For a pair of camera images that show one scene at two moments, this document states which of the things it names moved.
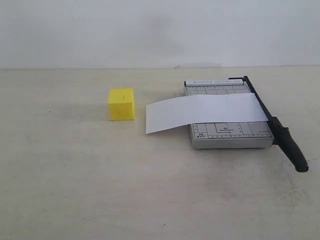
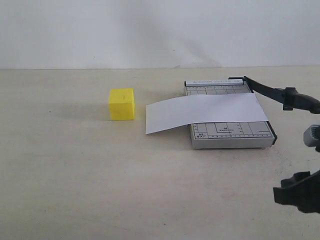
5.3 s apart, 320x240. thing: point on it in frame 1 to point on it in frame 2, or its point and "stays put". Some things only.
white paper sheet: x=203 y=109 stays put
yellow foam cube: x=122 y=104 stays put
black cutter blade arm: x=282 y=136 to x=289 y=97
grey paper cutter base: x=227 y=135 stays put
